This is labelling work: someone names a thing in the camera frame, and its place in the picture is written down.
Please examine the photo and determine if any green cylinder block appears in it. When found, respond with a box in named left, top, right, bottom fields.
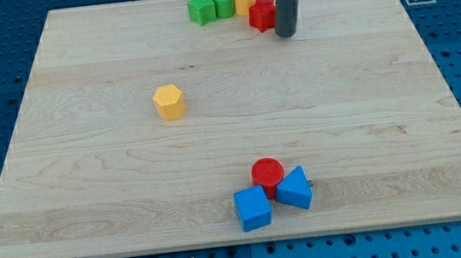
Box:
left=213, top=0, right=236, bottom=19

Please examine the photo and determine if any blue cube block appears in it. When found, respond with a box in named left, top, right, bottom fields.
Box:
left=233, top=185, right=272, bottom=232

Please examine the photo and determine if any red star block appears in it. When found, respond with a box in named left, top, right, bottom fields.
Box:
left=248, top=0, right=276, bottom=33

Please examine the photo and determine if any yellow hexagon block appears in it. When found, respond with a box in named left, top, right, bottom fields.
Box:
left=153, top=84, right=186, bottom=121

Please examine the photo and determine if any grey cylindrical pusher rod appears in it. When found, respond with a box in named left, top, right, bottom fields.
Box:
left=275, top=0, right=299, bottom=38

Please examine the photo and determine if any light wooden board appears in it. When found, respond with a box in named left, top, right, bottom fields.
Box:
left=0, top=0, right=461, bottom=258

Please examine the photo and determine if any blue triangle block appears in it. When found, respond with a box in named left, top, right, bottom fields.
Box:
left=275, top=166, right=313, bottom=209

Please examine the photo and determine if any red cylinder block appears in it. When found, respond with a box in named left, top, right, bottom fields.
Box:
left=250, top=157, right=284, bottom=200

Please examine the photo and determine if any green star block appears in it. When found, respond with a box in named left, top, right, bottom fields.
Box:
left=187, top=0, right=217, bottom=26

